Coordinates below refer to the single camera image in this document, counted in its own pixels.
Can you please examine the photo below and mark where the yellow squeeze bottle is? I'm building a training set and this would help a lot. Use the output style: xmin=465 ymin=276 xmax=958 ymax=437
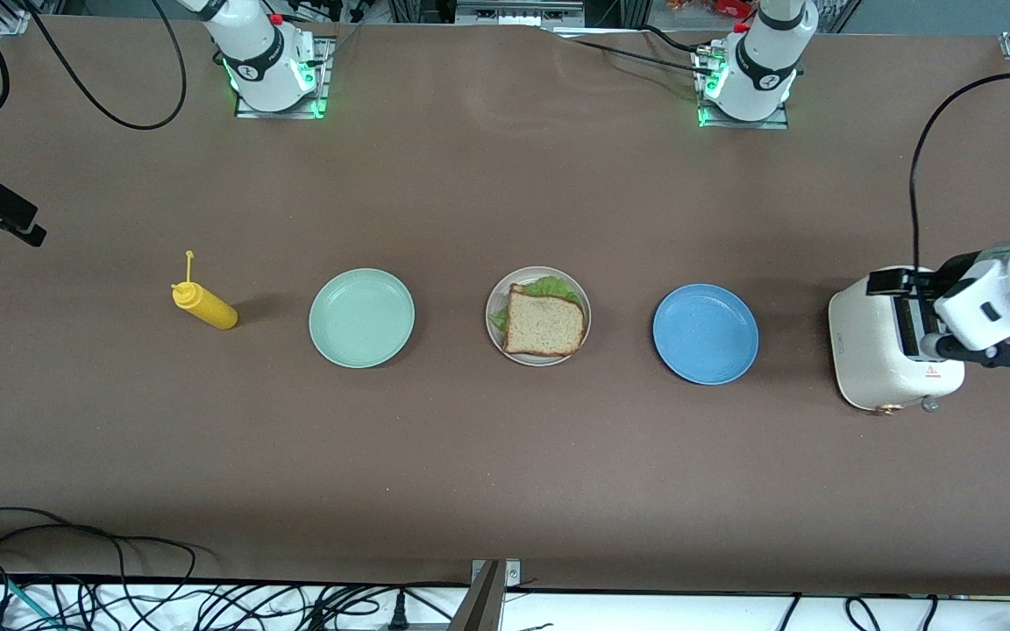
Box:
xmin=171 ymin=252 xmax=239 ymax=331

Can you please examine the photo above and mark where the green lettuce leaf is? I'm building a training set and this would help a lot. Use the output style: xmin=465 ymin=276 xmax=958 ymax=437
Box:
xmin=489 ymin=275 xmax=585 ymax=332

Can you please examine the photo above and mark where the brown bread slice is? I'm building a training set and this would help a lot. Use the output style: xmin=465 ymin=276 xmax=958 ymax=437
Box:
xmin=503 ymin=285 xmax=586 ymax=358

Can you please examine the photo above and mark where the blue plate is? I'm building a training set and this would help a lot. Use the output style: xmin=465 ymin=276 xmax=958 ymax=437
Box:
xmin=652 ymin=282 xmax=760 ymax=386

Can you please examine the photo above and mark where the pale green plate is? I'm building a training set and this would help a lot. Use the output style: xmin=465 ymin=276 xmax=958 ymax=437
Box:
xmin=309 ymin=267 xmax=416 ymax=369

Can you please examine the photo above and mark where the beige plate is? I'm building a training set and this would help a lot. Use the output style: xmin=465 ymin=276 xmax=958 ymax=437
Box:
xmin=485 ymin=266 xmax=592 ymax=367

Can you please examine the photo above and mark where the white toaster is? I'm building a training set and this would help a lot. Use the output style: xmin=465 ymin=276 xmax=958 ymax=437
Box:
xmin=828 ymin=266 xmax=966 ymax=415

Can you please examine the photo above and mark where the grey equipment box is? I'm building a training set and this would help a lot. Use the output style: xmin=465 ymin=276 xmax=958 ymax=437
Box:
xmin=457 ymin=0 xmax=585 ymax=25

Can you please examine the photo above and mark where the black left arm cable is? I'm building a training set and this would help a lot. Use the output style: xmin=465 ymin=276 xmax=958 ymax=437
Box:
xmin=909 ymin=71 xmax=1010 ymax=274

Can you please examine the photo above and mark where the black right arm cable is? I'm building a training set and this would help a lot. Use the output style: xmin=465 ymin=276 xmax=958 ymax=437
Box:
xmin=0 ymin=0 xmax=188 ymax=159

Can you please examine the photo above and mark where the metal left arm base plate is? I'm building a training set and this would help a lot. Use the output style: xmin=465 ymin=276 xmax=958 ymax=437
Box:
xmin=696 ymin=48 xmax=791 ymax=131

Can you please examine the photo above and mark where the long looping black cable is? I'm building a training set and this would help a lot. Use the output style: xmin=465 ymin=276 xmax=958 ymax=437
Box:
xmin=0 ymin=507 xmax=212 ymax=610

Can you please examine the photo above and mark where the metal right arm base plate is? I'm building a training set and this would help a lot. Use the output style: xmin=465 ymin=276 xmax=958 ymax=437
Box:
xmin=233 ymin=35 xmax=332 ymax=119

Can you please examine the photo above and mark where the black cable at arm base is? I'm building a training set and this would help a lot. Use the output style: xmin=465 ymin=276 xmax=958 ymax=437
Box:
xmin=549 ymin=26 xmax=716 ymax=75

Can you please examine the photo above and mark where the teal cable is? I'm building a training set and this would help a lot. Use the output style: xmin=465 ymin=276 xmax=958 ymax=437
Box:
xmin=0 ymin=570 xmax=63 ymax=630

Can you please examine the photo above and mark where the black cable tangle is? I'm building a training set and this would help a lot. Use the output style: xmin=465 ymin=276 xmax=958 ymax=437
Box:
xmin=75 ymin=578 xmax=471 ymax=631

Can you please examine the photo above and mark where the grey metal bracket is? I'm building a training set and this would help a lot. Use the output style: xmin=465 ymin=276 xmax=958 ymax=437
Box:
xmin=448 ymin=559 xmax=522 ymax=631

